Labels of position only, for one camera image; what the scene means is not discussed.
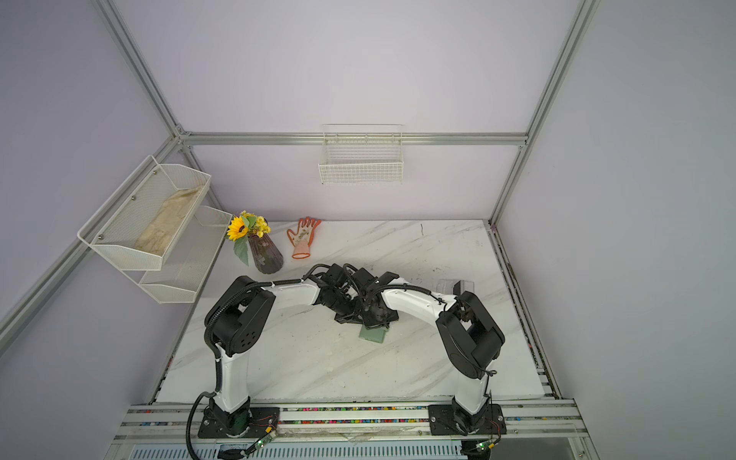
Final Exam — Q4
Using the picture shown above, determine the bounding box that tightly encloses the green card holder wallet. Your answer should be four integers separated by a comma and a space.
358, 326, 388, 344

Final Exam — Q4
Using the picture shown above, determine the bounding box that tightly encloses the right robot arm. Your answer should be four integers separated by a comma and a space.
346, 265, 505, 434

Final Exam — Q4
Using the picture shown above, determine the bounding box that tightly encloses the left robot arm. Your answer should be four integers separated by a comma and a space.
203, 264, 354, 437

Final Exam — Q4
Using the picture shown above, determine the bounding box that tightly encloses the clear acrylic card box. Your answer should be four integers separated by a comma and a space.
436, 279, 475, 296

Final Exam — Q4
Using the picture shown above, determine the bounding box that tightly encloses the orange work glove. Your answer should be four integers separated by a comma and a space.
287, 217, 322, 260

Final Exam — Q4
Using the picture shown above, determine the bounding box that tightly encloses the dark glass vase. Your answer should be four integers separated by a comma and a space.
247, 234, 284, 274

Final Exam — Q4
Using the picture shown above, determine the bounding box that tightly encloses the yellow sunflower bouquet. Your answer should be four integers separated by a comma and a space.
226, 211, 271, 242

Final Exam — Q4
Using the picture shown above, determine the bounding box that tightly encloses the white mesh lower shelf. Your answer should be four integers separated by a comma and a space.
122, 205, 231, 304

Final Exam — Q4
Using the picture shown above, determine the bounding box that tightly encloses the white mesh shelf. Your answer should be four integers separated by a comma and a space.
122, 205, 231, 304
78, 156, 211, 271

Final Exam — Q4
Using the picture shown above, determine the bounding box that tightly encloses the beige cloth in shelf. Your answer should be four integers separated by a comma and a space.
134, 186, 202, 256

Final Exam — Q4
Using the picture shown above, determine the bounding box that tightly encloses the white mesh upper shelf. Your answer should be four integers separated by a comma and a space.
78, 156, 211, 271

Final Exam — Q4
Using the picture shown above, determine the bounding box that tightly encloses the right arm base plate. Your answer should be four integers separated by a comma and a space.
427, 402, 507, 436

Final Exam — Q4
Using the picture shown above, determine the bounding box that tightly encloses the white wire wall basket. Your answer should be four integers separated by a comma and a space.
318, 124, 404, 185

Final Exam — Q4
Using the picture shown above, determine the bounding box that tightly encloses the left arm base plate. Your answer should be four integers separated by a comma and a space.
197, 406, 281, 439

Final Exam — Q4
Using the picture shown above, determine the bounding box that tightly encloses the aluminium front rail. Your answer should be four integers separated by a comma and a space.
113, 400, 590, 444

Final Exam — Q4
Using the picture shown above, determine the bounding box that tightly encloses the black corrugated cable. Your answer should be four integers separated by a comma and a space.
185, 263, 332, 460

